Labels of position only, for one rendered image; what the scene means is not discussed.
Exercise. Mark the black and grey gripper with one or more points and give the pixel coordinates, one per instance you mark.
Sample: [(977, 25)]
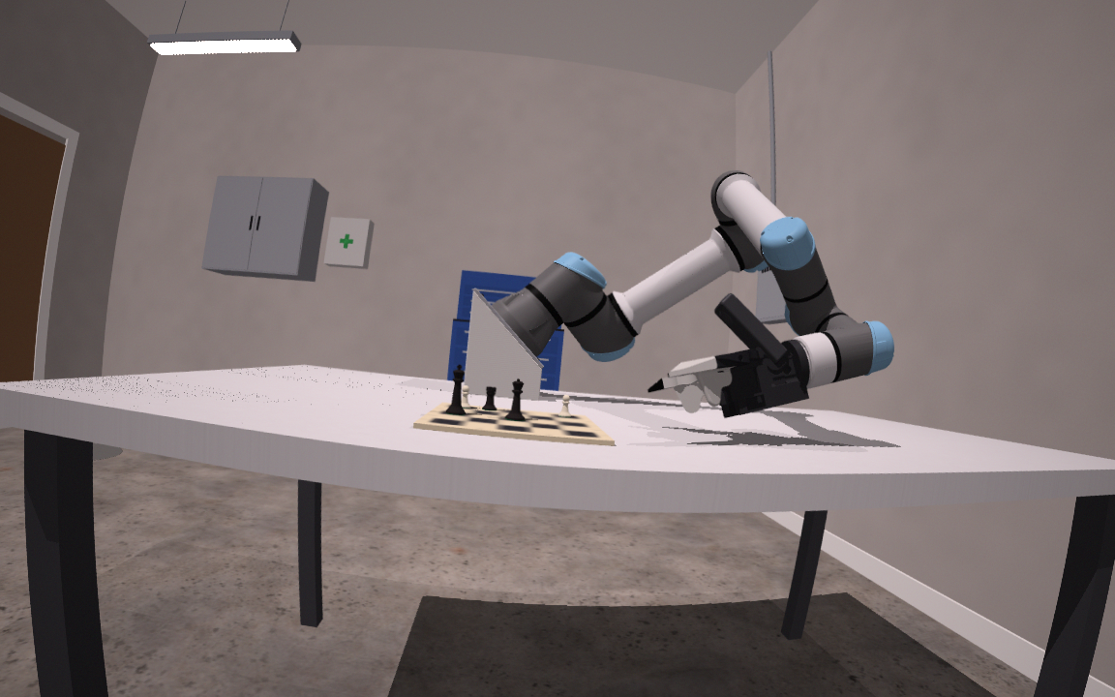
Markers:
[(747, 379)]

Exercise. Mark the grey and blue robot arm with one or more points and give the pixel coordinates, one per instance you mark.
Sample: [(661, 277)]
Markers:
[(570, 291)]

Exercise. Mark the black and cream chessboard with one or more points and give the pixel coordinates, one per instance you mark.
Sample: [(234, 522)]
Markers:
[(544, 426)]

